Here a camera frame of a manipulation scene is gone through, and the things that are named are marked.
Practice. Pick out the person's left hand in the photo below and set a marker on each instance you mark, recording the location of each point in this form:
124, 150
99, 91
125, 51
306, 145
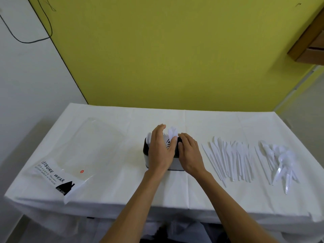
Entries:
159, 154

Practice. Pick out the person's right hand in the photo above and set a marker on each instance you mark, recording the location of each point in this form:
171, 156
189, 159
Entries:
191, 156

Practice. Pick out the person's right thumb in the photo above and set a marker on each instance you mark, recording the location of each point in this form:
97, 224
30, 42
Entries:
180, 149

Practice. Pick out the person's left thumb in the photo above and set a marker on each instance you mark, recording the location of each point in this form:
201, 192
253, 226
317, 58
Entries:
173, 143

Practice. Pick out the black and white cutlery holder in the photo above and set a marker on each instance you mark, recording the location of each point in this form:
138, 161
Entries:
177, 164

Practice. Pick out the person's right forearm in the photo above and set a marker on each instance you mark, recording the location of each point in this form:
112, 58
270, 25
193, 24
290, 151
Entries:
227, 207

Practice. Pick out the person's left forearm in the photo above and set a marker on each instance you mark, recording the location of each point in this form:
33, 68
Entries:
131, 207

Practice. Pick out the white plastic fork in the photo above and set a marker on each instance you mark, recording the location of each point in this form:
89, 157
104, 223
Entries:
165, 136

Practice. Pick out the white plastic spoon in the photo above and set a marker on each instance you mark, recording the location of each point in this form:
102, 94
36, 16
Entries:
172, 131

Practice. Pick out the white plastic knife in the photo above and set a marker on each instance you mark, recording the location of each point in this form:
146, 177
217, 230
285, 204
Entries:
149, 138

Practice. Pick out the pile of white plastic forks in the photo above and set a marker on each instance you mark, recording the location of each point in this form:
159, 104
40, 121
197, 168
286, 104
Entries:
232, 159

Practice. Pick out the person's dark clothing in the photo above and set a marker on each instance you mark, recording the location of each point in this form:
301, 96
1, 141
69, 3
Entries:
177, 232

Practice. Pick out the clear plastic bag with label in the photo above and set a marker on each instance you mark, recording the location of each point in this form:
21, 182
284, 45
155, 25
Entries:
86, 149

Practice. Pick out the white tablecloth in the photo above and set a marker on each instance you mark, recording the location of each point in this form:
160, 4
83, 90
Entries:
101, 197

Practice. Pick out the pile of white plastic spoons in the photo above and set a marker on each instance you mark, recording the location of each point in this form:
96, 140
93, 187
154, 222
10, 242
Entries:
281, 161

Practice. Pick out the brown wooden shelf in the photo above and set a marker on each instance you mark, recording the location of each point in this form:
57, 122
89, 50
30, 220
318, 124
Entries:
307, 45

